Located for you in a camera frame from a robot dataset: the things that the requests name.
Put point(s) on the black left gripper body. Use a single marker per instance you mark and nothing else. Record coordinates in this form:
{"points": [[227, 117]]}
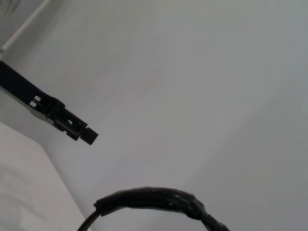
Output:
{"points": [[19, 84]]}

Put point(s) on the black round teapot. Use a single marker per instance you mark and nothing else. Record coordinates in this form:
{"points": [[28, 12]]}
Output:
{"points": [[149, 196]]}

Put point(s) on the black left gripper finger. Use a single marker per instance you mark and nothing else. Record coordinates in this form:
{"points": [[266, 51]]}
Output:
{"points": [[69, 122]]}

